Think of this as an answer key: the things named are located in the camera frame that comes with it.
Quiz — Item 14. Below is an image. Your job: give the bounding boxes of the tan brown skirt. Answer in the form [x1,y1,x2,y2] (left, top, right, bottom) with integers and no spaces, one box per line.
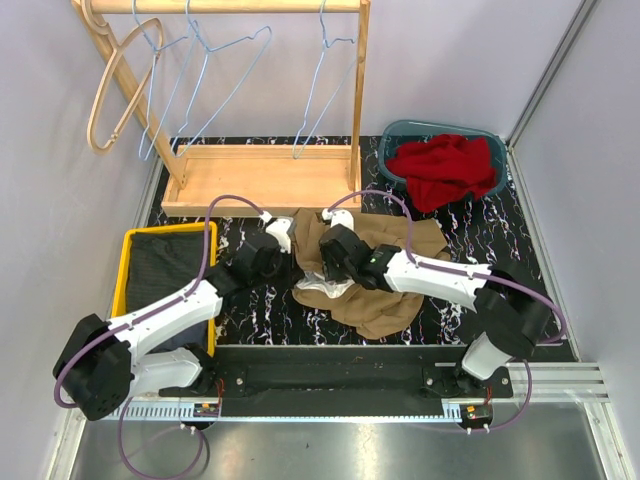
[292,209,450,340]

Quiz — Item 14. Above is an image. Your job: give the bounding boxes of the blue wire hanger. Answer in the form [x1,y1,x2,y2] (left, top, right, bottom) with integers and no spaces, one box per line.
[131,0,204,160]
[170,1,273,157]
[291,0,359,160]

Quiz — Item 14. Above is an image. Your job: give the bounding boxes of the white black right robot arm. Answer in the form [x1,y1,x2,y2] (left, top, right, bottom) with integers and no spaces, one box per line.
[319,225,551,397]

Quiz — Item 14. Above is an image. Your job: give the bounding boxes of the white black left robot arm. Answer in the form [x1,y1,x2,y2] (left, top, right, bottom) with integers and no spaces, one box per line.
[53,233,292,421]

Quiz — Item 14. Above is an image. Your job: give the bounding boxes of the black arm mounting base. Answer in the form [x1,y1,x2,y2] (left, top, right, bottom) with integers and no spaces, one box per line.
[199,343,514,419]

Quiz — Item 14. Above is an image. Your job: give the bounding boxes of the wooden hanger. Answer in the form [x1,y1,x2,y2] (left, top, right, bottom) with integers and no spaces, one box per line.
[82,0,167,156]

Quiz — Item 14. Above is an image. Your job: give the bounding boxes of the black marble pattern mat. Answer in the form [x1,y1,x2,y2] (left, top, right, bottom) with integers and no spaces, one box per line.
[145,136,550,346]

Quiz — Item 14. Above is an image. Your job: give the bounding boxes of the dark grey folded clothes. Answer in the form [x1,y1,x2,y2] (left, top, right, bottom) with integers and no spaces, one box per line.
[124,232,214,351]

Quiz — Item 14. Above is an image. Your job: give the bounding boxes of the wooden clothes rack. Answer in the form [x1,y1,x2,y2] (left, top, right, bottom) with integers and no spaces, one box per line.
[73,1,371,217]

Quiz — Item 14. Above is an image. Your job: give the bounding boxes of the yellow plastic crate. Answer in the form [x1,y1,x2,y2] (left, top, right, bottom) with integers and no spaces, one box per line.
[108,220,220,357]

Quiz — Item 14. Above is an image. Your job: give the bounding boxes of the red cloth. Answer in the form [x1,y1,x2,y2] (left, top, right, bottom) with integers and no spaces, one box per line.
[387,134,498,213]

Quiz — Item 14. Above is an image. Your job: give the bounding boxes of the teal plastic basin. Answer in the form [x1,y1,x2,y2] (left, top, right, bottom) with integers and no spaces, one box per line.
[378,120,508,196]

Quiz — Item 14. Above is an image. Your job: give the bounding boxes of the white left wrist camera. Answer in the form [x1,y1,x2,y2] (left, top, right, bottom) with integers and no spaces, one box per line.
[260,211,295,254]

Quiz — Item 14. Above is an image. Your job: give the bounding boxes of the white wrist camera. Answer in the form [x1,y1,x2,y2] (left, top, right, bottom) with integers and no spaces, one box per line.
[260,211,295,254]
[321,208,354,231]

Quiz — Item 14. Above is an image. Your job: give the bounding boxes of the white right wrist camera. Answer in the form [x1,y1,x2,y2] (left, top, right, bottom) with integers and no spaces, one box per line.
[321,208,354,231]

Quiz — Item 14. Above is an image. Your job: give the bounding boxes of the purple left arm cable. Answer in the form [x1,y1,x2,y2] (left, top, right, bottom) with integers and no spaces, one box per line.
[52,194,274,479]

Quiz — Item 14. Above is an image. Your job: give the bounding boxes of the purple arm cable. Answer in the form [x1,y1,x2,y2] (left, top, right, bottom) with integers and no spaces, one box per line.
[52,194,274,479]
[319,190,566,436]

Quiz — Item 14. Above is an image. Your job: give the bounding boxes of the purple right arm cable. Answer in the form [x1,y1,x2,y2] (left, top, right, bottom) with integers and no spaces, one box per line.
[319,190,566,436]

